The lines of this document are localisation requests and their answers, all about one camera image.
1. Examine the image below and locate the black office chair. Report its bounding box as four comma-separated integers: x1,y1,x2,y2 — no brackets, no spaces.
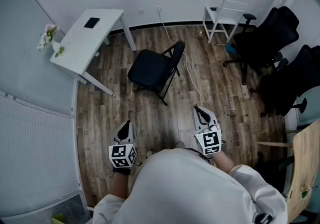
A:
256,151,296,194
222,6,301,86
249,44,320,119

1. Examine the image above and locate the white vase with pink flowers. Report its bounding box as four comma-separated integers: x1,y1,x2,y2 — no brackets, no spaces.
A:
36,23,63,55

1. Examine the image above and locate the yellow-green box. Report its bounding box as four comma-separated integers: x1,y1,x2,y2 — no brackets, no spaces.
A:
50,212,66,224

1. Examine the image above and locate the light wooden table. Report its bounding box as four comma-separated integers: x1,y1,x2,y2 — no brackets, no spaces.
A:
257,118,320,224

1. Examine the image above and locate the black tablet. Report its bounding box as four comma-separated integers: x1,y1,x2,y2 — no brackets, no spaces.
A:
83,17,101,29

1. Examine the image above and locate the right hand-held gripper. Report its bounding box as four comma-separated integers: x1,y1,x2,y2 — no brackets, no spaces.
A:
192,105,224,156

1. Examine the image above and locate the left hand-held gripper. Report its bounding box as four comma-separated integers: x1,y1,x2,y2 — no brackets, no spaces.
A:
108,120,138,169

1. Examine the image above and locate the person's right forearm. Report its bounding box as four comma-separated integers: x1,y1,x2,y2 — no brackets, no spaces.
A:
211,152,238,175

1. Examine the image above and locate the black folding chair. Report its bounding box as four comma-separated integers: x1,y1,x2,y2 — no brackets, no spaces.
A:
127,40,187,107

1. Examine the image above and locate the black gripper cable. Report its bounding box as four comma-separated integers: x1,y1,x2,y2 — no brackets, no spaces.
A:
184,147,214,165
134,154,150,167

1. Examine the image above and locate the black wristband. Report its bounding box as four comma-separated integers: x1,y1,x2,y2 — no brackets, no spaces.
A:
113,166,132,175

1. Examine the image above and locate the white power cable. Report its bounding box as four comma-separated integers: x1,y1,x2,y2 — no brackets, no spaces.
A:
156,8,203,105

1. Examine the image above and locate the white window blind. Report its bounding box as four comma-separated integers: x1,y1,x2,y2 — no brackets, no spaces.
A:
0,90,83,218

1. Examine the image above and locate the person's left forearm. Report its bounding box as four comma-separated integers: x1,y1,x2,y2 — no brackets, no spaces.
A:
106,167,131,200

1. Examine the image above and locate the white wooden chair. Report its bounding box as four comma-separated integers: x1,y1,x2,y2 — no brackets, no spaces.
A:
202,0,249,44

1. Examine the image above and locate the person's white sweatshirt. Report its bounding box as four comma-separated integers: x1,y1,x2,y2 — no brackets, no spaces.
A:
91,148,289,224

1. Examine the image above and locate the small flowering potted plant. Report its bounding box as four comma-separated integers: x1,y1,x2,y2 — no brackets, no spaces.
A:
299,183,319,200

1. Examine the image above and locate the white desk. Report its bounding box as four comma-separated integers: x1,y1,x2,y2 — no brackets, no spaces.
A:
49,9,137,96

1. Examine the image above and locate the small green potted plant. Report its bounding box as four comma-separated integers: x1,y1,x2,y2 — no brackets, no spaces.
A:
54,46,67,58

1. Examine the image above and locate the teal cloth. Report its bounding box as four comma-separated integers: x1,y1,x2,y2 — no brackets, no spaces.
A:
224,43,239,55

